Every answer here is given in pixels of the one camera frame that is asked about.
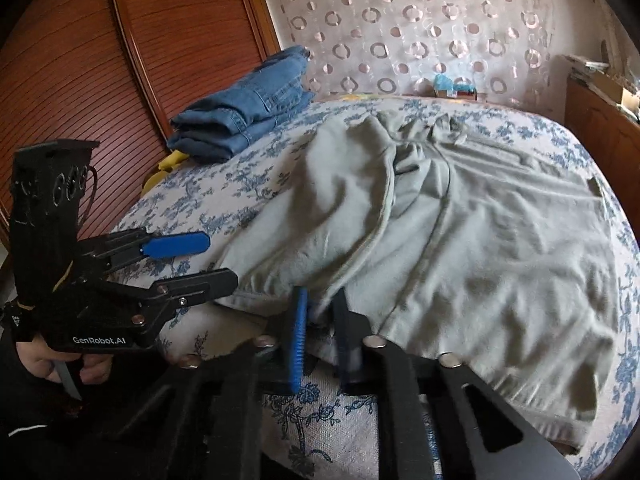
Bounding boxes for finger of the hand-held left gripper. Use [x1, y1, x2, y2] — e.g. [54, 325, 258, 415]
[79, 229, 211, 275]
[97, 268, 240, 337]

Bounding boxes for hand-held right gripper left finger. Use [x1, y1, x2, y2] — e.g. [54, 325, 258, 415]
[116, 286, 314, 480]

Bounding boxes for grey pants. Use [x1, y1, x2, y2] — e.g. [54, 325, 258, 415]
[214, 110, 621, 453]

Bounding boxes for blue floral bed sheet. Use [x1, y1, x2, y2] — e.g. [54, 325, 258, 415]
[107, 92, 640, 480]

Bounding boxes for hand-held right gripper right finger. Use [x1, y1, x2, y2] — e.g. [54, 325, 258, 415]
[330, 287, 582, 480]

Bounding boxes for sheer circle-patterned curtain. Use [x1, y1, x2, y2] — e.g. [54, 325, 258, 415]
[252, 0, 566, 103]

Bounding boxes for yellow plush toy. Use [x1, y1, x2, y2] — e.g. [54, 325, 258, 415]
[144, 150, 191, 187]

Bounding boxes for person's left hand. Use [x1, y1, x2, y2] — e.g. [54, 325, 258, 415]
[15, 342, 114, 402]

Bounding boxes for small box with blue cloth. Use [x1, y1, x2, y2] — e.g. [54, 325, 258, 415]
[432, 73, 479, 100]

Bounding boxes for wooden slatted wardrobe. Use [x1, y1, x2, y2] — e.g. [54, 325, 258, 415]
[0, 0, 281, 251]

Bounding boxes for folded blue jeans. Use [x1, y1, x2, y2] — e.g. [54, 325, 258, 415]
[166, 45, 317, 163]

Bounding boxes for cardboard box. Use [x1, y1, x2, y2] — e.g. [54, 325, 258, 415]
[590, 66, 640, 113]

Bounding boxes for wooden cabinet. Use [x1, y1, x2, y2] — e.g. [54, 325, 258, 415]
[564, 76, 640, 223]

